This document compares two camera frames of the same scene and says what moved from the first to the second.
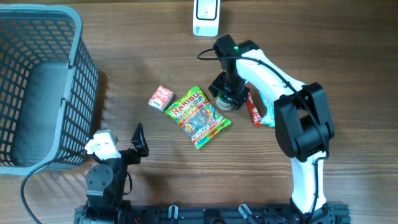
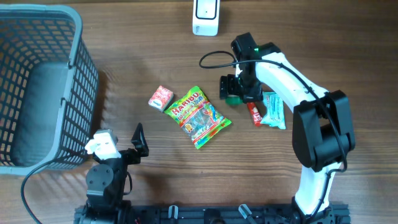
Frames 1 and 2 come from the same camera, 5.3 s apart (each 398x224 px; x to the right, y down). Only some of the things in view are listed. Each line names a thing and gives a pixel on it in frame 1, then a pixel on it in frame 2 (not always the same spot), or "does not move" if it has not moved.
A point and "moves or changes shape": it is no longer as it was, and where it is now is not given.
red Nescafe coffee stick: (251, 104) does not move
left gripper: (134, 157) does not move
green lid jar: (222, 104) moves or changes shape
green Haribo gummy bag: (193, 111) does not move
